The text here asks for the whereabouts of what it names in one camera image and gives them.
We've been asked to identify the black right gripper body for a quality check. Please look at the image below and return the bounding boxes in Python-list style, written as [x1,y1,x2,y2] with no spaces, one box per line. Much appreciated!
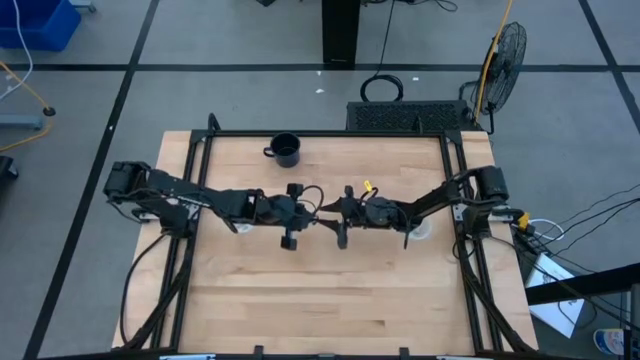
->
[348,195,403,233]

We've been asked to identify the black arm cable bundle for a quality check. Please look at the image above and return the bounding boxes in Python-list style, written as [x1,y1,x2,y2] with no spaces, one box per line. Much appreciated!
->
[451,233,532,354]
[118,231,195,352]

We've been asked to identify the white looped cable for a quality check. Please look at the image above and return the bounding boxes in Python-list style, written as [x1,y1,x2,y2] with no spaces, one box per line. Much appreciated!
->
[528,217,567,243]

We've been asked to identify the black aluminium table frame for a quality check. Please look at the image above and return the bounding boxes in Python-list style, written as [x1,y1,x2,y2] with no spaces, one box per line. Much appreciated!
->
[118,113,539,354]

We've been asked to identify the black metal mug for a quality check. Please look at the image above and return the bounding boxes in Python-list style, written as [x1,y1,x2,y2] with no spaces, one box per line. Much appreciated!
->
[262,131,303,169]

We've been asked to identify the round white blue container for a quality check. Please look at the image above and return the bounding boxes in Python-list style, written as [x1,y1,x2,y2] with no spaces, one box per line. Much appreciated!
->
[592,326,627,358]

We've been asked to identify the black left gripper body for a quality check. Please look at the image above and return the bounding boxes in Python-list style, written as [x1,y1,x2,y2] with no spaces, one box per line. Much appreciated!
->
[264,193,316,233]

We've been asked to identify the black floor cables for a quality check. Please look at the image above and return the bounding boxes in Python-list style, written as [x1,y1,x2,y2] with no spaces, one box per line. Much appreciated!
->
[547,183,640,257]

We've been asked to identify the blue plastic bin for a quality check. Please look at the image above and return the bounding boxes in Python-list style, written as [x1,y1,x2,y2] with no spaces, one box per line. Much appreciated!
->
[0,0,83,53]

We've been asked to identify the yellow floor cable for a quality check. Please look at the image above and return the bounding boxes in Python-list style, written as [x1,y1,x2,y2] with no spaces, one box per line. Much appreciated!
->
[0,60,57,154]

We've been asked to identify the black floor fan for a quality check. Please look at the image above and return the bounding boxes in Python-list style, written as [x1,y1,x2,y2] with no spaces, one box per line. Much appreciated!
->
[458,20,529,135]

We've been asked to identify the yellow power cable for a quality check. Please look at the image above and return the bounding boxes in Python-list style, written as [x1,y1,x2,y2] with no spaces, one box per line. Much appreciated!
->
[473,0,516,122]

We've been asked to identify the black coiled cable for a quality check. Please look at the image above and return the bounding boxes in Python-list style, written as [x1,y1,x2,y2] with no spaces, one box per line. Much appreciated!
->
[359,0,405,104]

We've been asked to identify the black computer case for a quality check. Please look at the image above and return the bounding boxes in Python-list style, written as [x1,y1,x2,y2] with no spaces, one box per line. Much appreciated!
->
[345,99,482,134]

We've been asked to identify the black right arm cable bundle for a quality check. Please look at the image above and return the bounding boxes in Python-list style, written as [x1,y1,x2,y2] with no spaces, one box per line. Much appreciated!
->
[451,233,532,354]

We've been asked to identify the black upright column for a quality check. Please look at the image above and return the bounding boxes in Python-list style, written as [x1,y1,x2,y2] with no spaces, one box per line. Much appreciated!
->
[321,0,362,69]

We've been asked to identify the black left arm cable bundle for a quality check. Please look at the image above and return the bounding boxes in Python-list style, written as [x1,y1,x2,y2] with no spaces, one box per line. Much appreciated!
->
[118,231,195,352]

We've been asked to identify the white thin cable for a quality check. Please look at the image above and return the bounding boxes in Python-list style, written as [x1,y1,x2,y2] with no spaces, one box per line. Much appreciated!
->
[0,0,35,102]

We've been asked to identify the white paper box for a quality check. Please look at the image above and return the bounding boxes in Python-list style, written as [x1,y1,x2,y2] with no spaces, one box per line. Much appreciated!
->
[524,251,587,340]

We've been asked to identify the black metal bar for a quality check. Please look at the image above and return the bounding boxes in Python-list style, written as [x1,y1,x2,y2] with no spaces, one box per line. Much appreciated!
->
[524,261,640,307]

